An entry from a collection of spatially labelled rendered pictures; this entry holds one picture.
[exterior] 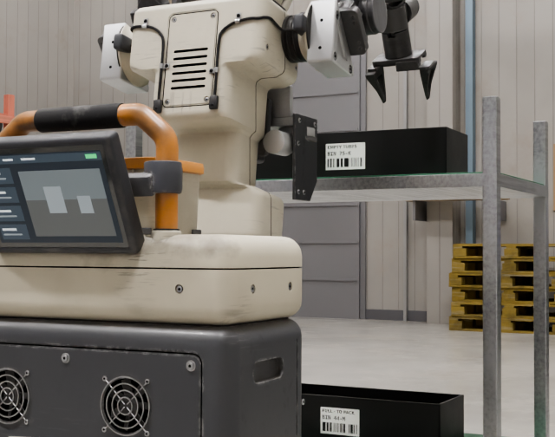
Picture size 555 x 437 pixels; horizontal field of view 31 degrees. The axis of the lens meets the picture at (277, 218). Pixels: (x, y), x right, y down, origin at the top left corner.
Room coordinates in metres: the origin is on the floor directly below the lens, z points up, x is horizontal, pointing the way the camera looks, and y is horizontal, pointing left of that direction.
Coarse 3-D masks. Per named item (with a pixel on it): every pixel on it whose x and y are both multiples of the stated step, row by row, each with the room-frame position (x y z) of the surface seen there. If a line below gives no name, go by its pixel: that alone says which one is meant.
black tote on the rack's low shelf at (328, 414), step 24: (312, 384) 2.51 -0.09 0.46; (312, 408) 2.33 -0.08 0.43; (336, 408) 2.30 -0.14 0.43; (360, 408) 2.27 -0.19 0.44; (384, 408) 2.25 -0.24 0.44; (408, 408) 2.22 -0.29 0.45; (432, 408) 2.20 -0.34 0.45; (456, 408) 2.29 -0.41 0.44; (312, 432) 2.33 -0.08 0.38; (336, 432) 2.30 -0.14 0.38; (360, 432) 2.27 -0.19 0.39; (384, 432) 2.25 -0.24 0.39; (408, 432) 2.22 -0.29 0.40; (432, 432) 2.20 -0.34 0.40; (456, 432) 2.29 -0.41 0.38
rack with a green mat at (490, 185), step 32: (128, 128) 2.40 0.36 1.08; (544, 128) 2.36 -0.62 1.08; (544, 160) 2.36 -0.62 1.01; (288, 192) 2.24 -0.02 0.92; (320, 192) 2.24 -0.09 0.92; (352, 192) 2.23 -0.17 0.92; (384, 192) 2.23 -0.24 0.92; (416, 192) 2.22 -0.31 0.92; (448, 192) 2.22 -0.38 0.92; (480, 192) 2.21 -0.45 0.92; (512, 192) 2.20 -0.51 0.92; (544, 192) 2.35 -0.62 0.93; (544, 224) 2.36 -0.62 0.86; (544, 256) 2.36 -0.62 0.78; (544, 288) 2.36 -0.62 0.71; (544, 320) 2.36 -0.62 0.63; (544, 352) 2.36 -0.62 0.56; (544, 384) 2.36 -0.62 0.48; (544, 416) 2.36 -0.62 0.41
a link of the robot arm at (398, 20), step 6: (390, 6) 2.05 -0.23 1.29; (396, 6) 2.04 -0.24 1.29; (402, 6) 2.05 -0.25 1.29; (390, 12) 2.04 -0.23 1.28; (396, 12) 2.04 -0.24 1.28; (402, 12) 2.05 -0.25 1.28; (390, 18) 2.05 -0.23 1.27; (396, 18) 2.05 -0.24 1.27; (402, 18) 2.05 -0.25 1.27; (390, 24) 2.05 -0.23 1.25; (396, 24) 2.05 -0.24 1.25; (402, 24) 2.06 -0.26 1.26; (384, 30) 2.07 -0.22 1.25; (390, 30) 2.06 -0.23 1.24; (396, 30) 2.06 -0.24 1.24; (390, 36) 2.08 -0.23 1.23
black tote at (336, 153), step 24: (336, 144) 2.29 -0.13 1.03; (360, 144) 2.27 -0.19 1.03; (384, 144) 2.24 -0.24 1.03; (408, 144) 2.22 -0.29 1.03; (432, 144) 2.19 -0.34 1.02; (456, 144) 2.25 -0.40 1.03; (264, 168) 2.37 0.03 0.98; (288, 168) 2.35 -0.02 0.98; (336, 168) 2.29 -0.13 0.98; (360, 168) 2.27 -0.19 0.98; (384, 168) 2.24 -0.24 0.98; (408, 168) 2.22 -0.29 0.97; (432, 168) 2.19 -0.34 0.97; (456, 168) 2.25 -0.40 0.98
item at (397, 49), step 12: (384, 36) 2.08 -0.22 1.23; (396, 36) 2.06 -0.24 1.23; (408, 36) 2.08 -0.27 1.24; (384, 48) 2.09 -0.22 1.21; (396, 48) 2.07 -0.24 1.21; (408, 48) 2.08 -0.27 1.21; (384, 60) 2.10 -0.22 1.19; (396, 60) 2.08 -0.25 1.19; (408, 60) 2.07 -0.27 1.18; (420, 60) 2.07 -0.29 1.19
